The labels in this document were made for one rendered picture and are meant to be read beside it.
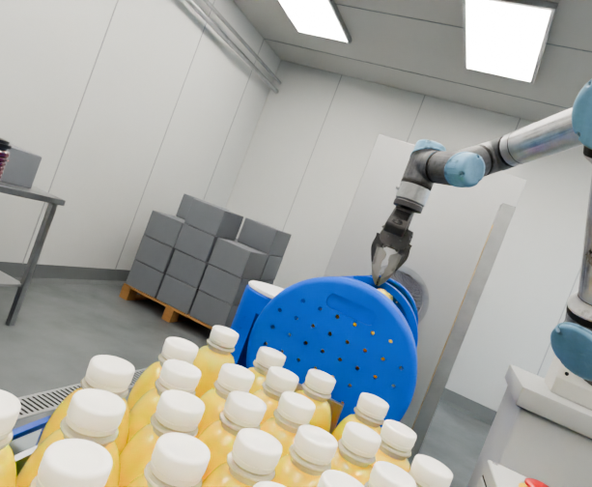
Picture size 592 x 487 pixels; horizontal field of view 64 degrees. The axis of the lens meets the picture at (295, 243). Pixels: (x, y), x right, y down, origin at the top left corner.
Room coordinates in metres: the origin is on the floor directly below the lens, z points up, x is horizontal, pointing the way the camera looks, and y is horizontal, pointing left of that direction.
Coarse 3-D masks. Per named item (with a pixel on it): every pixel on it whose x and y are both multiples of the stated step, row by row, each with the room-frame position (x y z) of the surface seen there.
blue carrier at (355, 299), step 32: (288, 288) 0.80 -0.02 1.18; (320, 288) 0.79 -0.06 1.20; (352, 288) 0.77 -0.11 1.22; (384, 288) 1.16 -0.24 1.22; (256, 320) 0.81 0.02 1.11; (288, 320) 0.79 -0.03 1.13; (320, 320) 0.78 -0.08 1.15; (352, 320) 0.77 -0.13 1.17; (384, 320) 0.76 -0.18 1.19; (416, 320) 1.52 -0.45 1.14; (256, 352) 0.80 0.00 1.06; (288, 352) 0.79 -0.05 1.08; (320, 352) 0.78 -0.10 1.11; (352, 352) 0.76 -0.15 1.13; (384, 352) 0.75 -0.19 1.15; (416, 352) 0.80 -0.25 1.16; (352, 384) 0.76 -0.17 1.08; (384, 384) 0.75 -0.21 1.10; (384, 416) 0.74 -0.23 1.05
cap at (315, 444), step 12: (300, 432) 0.43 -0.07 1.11; (312, 432) 0.44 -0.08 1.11; (324, 432) 0.45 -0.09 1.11; (300, 444) 0.42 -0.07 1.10; (312, 444) 0.41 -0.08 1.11; (324, 444) 0.42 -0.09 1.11; (336, 444) 0.43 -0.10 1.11; (300, 456) 0.42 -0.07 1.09; (312, 456) 0.41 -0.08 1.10; (324, 456) 0.42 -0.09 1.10
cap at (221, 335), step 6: (216, 330) 0.65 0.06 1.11; (222, 330) 0.66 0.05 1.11; (228, 330) 0.67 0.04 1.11; (234, 330) 0.68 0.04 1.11; (210, 336) 0.66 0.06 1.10; (216, 336) 0.65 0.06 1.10; (222, 336) 0.65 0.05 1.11; (228, 336) 0.65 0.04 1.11; (234, 336) 0.65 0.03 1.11; (216, 342) 0.65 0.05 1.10; (222, 342) 0.65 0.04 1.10; (228, 342) 0.65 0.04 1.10; (234, 342) 0.66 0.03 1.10
